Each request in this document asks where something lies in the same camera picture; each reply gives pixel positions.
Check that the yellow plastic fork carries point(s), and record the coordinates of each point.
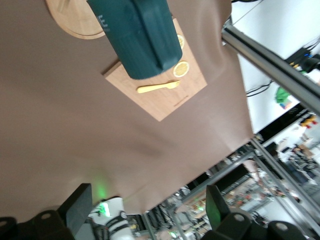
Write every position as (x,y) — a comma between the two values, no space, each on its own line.
(155,88)

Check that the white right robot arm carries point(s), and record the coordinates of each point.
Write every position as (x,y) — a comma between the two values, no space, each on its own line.
(116,220)

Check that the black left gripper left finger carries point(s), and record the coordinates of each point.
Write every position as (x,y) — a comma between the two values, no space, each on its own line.
(75,207)

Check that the wooden mug tree rack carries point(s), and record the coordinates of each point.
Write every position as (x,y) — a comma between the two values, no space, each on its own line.
(72,22)

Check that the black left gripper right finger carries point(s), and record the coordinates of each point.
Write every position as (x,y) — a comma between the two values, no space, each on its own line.
(216,205)

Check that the green cloth lump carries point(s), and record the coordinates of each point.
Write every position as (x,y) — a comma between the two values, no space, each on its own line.
(283,96)

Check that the dark teal cup yellow inside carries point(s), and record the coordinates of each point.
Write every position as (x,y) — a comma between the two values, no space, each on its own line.
(140,37)

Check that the brown table cover mat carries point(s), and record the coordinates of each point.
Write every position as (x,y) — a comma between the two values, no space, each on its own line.
(62,125)

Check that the lemon slice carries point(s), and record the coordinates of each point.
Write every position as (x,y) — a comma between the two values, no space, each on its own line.
(181,69)
(181,41)

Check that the aluminium frame profile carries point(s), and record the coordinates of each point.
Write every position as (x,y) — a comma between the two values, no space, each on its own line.
(275,72)

